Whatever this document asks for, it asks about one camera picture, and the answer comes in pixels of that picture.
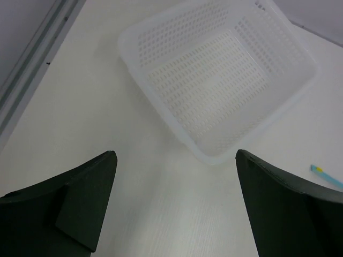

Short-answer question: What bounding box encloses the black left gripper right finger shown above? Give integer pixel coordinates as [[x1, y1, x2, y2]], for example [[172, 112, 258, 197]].
[[235, 149, 342, 256]]

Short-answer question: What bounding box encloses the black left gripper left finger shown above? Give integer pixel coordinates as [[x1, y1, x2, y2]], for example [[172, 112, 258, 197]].
[[1, 151, 117, 256]]

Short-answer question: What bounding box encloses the clear zip top bag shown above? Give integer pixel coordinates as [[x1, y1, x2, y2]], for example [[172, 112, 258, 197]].
[[310, 164, 342, 189]]

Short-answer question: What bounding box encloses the white perforated plastic basket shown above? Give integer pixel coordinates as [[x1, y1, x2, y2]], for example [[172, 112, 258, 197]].
[[117, 1, 319, 164]]

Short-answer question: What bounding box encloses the aluminium frame post left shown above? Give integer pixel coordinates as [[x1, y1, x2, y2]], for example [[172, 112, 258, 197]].
[[1, 1, 85, 142]]

